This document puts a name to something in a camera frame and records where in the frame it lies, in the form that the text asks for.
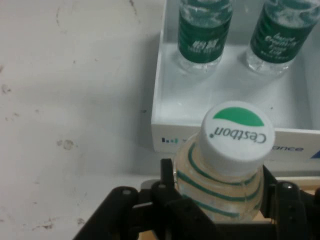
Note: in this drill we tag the water bottle with white cap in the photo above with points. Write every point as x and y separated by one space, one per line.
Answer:
235 150

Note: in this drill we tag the green-label water bottle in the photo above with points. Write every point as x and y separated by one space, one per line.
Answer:
277 37
202 37

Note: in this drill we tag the white cardboard box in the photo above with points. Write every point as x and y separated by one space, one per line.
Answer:
225 90

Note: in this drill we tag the wooden tray with pale rim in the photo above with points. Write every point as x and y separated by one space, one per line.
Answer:
300 186

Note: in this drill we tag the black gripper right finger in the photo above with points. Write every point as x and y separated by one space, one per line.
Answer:
295 215

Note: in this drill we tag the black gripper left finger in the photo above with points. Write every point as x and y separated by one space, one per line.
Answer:
150 217

